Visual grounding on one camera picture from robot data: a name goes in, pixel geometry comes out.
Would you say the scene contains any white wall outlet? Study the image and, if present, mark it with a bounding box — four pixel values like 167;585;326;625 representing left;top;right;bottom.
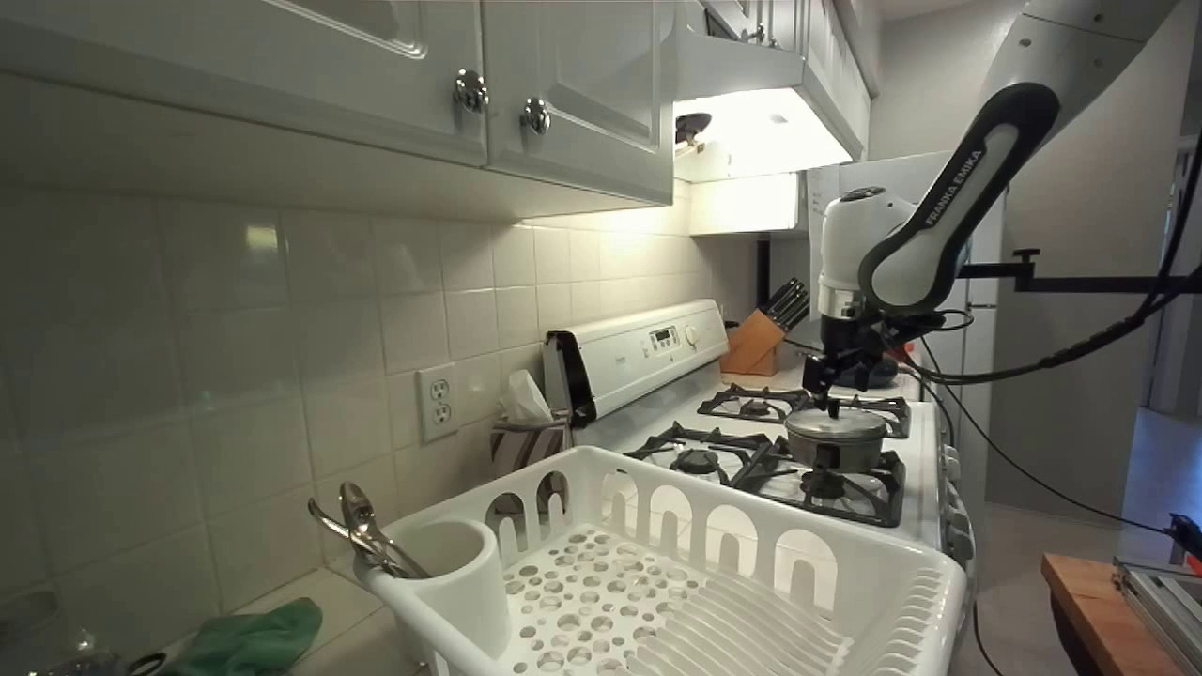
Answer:
412;355;461;445

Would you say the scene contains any white plastic dish rack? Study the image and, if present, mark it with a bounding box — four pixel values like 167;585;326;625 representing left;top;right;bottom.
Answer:
360;441;972;676

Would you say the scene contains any wooden table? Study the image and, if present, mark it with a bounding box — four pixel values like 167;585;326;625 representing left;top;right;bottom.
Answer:
1036;549;1202;676

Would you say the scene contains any white tissue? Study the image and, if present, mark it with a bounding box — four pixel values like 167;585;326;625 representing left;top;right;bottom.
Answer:
495;364;561;433

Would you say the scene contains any silver pot lid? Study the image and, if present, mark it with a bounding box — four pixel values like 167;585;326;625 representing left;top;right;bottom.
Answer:
808;394;863;424

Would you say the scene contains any narrow white cabinet door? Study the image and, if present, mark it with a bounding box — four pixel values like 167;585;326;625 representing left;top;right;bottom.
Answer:
479;0;676;206

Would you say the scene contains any white gas stove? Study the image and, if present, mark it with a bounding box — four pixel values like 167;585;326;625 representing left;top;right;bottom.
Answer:
536;295;979;572

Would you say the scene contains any green cloth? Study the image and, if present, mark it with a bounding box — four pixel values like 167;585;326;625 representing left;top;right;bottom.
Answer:
159;594;326;676

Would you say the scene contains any white range hood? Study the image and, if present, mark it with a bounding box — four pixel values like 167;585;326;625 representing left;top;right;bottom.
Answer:
668;0;874;181

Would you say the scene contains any white utensil cup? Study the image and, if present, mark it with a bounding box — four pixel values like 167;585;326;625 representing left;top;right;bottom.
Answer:
372;513;515;660

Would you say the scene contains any silver pot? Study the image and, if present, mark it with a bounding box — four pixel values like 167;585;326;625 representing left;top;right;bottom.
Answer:
782;410;891;479

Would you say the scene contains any black cable bundle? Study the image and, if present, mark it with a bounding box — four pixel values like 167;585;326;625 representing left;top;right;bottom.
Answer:
898;126;1202;540

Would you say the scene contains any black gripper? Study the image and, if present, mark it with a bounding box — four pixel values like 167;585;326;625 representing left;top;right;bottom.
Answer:
802;314;909;411

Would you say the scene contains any silver cabinet knob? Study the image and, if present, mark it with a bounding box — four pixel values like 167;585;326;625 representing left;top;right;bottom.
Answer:
451;62;495;116
515;92;556;137

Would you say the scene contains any wide white cabinet door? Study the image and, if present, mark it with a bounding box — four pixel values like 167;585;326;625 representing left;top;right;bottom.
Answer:
0;0;494;168

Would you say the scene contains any wooden knife block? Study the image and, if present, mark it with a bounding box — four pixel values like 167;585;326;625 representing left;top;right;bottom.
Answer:
717;272;817;379

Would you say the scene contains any black camera mount rod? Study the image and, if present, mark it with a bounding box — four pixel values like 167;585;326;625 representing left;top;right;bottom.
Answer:
954;244;1202;300

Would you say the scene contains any black stove grate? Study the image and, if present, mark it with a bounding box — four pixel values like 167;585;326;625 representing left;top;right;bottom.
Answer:
626;421;909;531
696;379;916;441

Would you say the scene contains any metal robot mounting plate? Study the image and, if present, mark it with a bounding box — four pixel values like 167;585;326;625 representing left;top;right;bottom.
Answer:
1107;553;1202;668

